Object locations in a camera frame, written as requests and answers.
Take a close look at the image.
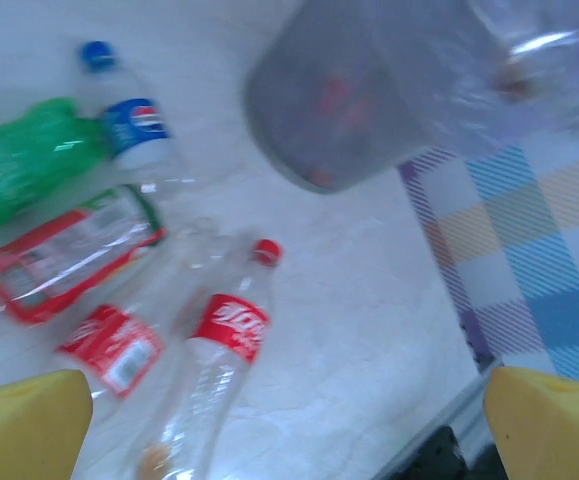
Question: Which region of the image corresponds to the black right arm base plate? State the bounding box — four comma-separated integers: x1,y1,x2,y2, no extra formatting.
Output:
408,424,470,480

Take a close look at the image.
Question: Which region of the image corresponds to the Coke bottle with brown dregs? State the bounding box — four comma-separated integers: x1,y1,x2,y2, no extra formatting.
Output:
128,238,285,480

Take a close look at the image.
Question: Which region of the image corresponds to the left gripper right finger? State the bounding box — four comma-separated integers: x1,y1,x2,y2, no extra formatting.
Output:
483,365,579,480

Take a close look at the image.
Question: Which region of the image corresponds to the clear plastic bin liner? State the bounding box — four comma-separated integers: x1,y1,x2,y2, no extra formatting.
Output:
418,0,579,166

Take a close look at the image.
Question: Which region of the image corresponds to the Coke bottle red label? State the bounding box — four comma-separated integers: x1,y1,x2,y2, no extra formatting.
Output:
43,214,250,416

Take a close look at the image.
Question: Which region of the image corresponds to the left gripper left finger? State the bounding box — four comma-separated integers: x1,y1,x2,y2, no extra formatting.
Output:
0,369,94,480

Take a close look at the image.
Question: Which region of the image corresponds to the green plastic bottle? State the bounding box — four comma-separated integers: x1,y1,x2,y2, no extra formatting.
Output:
0,97,113,231

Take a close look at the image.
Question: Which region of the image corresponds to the Pepsi bottle blue cap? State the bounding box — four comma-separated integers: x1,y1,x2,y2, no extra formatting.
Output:
76,39,190,186

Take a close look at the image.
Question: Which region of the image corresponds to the red green label clear bottle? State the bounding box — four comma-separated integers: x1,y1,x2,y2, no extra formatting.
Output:
0,183,168,331

